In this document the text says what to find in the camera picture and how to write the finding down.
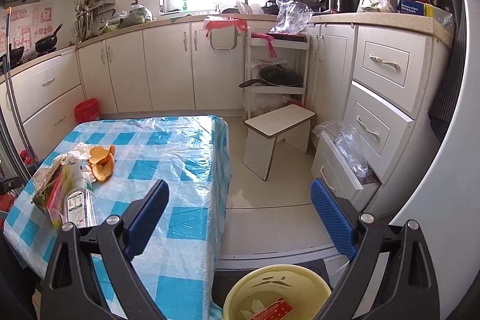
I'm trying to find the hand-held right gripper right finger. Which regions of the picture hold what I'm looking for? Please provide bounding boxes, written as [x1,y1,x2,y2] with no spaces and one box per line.
[309,178,441,320]

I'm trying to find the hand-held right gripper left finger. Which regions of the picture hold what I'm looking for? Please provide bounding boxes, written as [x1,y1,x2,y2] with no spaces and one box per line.
[39,178,171,320]

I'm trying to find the orange peel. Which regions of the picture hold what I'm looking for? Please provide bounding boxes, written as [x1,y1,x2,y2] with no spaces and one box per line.
[88,145,116,166]
[90,157,115,183]

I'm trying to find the clear labelled plastic bottle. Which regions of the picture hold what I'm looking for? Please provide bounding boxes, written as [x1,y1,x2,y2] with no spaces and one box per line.
[63,164,97,229]

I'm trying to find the white tissue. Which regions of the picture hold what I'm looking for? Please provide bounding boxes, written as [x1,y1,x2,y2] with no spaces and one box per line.
[55,142,93,166]

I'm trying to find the green and red snack packet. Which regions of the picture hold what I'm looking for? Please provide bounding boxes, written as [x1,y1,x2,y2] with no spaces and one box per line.
[32,160,74,228]

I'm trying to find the yellow plastic bucket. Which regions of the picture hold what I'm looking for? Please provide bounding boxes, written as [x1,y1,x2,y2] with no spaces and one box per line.
[223,265,332,320]

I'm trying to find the open white drawer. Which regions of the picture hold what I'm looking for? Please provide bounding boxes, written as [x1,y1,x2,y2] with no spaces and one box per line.
[311,134,381,212]

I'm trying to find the blue checked plastic tablecloth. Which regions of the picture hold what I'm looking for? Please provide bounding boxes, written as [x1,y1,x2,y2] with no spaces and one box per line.
[3,115,230,320]

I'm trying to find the clear crumpled plastic bag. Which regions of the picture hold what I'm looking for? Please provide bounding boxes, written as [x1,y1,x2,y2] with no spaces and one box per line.
[313,119,370,180]

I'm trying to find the medium white drawer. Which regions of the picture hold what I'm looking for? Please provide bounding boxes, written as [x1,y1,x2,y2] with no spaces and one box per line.
[343,82,415,180]

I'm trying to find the white refrigerator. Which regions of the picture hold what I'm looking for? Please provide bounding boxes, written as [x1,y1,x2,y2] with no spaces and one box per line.
[388,0,478,306]

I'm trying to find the red cardboard box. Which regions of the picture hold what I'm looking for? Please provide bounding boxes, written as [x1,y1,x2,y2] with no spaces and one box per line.
[247,298,295,320]

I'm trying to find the white wooden stool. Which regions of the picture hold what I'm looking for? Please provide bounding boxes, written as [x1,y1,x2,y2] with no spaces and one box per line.
[243,104,316,181]

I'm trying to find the floor bin with red bag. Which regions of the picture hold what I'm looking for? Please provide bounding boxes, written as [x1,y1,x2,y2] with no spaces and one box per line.
[74,98,100,124]

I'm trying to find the white storage rack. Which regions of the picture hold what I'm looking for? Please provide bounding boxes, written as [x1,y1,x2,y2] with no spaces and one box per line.
[244,31,311,120]

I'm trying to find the black frying pan with lid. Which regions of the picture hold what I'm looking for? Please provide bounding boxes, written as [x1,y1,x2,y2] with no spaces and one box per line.
[239,66,302,88]

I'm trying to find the white kitchen cabinets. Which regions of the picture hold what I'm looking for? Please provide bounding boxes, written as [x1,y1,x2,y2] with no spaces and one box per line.
[0,14,357,163]

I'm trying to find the large white drawer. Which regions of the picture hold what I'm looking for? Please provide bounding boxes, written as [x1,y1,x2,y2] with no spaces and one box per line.
[352,25,432,118]

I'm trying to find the dark striped cloth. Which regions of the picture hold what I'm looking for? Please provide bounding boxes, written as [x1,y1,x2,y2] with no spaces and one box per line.
[427,0,464,152]

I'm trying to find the red cloth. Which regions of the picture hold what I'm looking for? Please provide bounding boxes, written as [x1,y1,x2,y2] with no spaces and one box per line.
[251,32,278,58]

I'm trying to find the hanging bin with red bag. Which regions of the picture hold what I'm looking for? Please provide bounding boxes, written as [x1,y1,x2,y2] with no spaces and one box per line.
[203,16,248,52]

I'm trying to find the bag of green vegetables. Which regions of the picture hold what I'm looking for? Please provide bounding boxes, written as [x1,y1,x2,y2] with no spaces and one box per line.
[120,4,154,29]

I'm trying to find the black wok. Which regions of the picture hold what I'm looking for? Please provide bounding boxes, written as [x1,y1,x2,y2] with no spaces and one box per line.
[35,24,64,54]

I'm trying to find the black pot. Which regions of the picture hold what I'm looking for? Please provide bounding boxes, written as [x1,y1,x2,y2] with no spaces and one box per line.
[335,0,361,12]

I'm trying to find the blue box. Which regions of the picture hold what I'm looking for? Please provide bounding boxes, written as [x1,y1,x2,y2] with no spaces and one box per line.
[397,0,436,17]

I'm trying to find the grey metal frame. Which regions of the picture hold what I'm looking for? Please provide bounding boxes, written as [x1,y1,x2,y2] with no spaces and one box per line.
[0,5,38,171]

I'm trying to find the wall utensil rack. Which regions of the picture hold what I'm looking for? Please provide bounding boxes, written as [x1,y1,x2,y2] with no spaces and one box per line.
[75,0,117,41]

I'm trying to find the red wall stickers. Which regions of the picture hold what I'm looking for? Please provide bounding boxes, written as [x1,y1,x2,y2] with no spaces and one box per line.
[7,7,53,51]

